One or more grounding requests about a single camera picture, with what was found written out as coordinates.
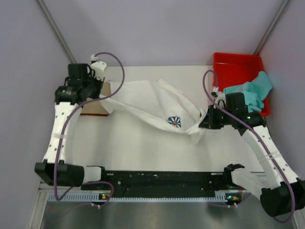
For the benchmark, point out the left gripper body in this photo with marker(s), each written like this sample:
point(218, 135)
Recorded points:
point(94, 86)

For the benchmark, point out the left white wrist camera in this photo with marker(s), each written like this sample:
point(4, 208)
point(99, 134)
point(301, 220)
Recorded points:
point(99, 67)

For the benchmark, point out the red plastic bin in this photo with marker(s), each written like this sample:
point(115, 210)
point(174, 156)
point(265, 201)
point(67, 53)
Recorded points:
point(236, 69)

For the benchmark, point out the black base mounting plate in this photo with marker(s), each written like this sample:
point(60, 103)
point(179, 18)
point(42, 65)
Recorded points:
point(157, 184)

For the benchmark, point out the aluminium frame rail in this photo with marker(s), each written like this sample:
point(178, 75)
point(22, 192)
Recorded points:
point(43, 187)

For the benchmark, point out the teal t shirt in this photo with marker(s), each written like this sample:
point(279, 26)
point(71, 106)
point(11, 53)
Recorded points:
point(255, 92)

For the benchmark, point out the white t shirt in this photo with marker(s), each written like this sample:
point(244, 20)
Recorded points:
point(158, 104)

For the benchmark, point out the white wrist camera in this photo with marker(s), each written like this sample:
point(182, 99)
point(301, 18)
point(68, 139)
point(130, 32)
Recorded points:
point(99, 67)
point(219, 97)

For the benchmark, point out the folded brown t shirt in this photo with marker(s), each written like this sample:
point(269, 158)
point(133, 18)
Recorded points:
point(96, 108)

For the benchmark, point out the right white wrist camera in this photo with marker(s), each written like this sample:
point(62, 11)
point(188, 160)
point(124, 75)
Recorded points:
point(219, 97)

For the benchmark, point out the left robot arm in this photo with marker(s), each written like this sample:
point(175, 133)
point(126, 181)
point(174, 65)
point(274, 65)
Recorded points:
point(57, 167)

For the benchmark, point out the grey slotted cable duct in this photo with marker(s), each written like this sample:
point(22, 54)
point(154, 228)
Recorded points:
point(100, 198)

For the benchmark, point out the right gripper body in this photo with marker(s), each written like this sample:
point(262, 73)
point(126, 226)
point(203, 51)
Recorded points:
point(218, 118)

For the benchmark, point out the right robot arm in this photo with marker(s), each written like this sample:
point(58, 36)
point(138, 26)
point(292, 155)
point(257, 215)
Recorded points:
point(283, 191)

